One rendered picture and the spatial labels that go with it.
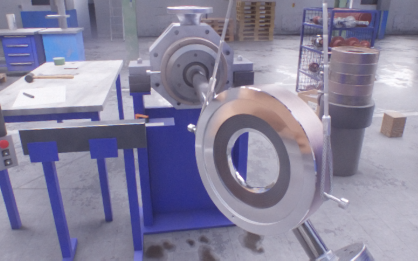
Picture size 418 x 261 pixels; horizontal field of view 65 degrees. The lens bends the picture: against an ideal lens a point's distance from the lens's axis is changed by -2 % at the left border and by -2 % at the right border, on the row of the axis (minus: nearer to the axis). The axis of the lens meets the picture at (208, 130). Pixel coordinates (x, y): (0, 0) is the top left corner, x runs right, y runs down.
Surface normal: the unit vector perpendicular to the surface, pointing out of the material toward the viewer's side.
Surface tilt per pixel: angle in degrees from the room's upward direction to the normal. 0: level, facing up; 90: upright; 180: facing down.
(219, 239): 0
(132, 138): 90
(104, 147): 90
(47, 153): 90
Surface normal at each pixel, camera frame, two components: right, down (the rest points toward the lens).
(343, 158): -0.18, 0.37
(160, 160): 0.15, 0.37
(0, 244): 0.00, -0.93
